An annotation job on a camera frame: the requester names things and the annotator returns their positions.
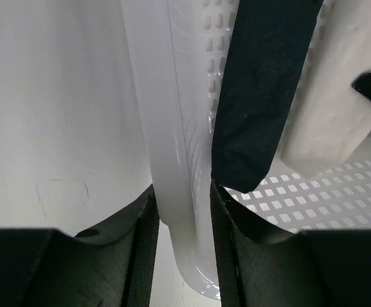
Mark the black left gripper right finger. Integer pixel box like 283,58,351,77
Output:
210,182,371,306

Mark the black block in basket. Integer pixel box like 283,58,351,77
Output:
211,0,322,193

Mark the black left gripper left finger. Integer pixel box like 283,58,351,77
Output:
0,187,159,306

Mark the large white plastic basket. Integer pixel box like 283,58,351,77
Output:
122,1,371,301

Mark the white paper napkin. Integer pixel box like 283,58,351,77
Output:
280,1,371,178

